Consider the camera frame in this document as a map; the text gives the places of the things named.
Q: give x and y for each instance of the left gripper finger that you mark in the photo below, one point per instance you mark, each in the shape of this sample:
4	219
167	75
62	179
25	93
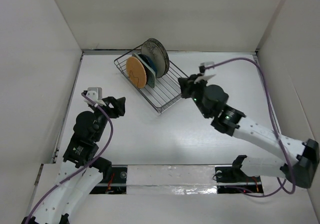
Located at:
118	103
116	113

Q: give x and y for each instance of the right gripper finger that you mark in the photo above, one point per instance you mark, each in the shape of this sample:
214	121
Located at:
188	92
185	82

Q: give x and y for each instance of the dark blue leaf-shaped dish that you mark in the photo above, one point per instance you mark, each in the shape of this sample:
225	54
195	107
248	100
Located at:
150	63

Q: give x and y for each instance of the metal front rail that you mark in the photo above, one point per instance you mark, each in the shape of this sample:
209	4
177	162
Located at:
197	182

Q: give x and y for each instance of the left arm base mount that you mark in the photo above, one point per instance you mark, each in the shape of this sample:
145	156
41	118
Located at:
113	179

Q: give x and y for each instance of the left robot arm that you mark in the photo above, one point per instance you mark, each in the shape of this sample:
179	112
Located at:
82	166

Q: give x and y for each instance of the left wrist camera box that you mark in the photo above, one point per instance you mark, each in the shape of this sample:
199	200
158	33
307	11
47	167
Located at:
94	94

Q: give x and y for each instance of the grey wire dish rack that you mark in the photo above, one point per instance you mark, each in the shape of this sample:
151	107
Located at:
167	89

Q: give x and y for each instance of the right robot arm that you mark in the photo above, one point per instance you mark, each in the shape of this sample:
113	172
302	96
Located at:
294	160

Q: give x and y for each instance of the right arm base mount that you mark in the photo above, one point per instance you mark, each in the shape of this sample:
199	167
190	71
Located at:
231	180

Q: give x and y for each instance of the light green rectangular tray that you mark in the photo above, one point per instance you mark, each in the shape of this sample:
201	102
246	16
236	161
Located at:
150	74

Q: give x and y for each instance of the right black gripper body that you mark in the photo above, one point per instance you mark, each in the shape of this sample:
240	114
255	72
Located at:
200	90

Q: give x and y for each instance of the cream plate with tree pattern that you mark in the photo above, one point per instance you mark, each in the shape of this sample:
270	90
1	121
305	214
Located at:
153	49

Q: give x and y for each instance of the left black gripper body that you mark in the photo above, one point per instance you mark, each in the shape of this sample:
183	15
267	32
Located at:
101	116

